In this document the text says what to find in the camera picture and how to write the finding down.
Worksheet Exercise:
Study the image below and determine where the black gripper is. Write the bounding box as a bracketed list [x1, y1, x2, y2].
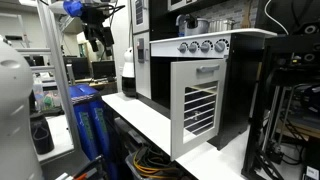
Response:
[80, 7, 114, 56]

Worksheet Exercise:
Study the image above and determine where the white oven cabinet door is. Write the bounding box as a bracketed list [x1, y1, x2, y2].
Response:
[170, 59, 226, 160]

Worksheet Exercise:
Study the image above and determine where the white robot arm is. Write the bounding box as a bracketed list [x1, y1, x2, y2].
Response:
[49, 0, 122, 56]

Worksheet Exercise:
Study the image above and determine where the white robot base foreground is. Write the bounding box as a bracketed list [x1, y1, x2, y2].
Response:
[0, 41, 43, 180]

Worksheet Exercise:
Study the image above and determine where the white toy fridge cabinet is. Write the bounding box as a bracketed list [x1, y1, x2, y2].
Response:
[130, 0, 151, 98]

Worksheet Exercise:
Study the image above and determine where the grey stove knob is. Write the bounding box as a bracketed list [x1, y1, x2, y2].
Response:
[200, 40, 213, 53]
[214, 39, 230, 53]
[188, 41, 199, 53]
[178, 42, 188, 53]

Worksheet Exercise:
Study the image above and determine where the silver cup on stove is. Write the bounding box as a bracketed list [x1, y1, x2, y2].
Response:
[209, 19, 236, 32]

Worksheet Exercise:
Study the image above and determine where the toy kitchen stove unit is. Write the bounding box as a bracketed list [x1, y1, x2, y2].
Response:
[148, 0, 278, 151]

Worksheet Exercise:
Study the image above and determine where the black computer monitor right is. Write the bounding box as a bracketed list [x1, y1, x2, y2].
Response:
[92, 61, 116, 79]

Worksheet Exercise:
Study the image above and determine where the black computer monitor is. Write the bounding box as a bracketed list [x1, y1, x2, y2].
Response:
[92, 61, 116, 79]
[63, 56, 90, 80]

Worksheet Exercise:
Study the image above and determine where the black computer monitor left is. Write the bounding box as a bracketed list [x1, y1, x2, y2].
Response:
[63, 56, 90, 80]

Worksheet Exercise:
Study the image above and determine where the blue bag right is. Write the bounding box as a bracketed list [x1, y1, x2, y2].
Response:
[78, 84, 118, 180]

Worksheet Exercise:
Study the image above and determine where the silver pot with lid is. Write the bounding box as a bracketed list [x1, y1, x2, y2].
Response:
[176, 14, 209, 37]

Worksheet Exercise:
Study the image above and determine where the black mesh cup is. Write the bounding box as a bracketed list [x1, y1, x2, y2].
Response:
[30, 113, 54, 155]

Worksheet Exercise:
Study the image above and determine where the wooden spatula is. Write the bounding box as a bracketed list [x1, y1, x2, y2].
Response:
[241, 0, 252, 28]

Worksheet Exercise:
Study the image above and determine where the black equipment rack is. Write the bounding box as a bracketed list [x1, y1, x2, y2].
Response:
[242, 21, 320, 180]

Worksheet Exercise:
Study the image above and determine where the aluminium frame post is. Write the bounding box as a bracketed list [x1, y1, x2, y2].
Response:
[36, 0, 81, 150]

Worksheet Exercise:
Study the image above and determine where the bin with yellow cables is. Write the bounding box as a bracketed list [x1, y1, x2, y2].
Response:
[126, 147, 185, 180]

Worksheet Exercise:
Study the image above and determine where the white cable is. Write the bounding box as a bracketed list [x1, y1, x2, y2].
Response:
[264, 0, 290, 36]

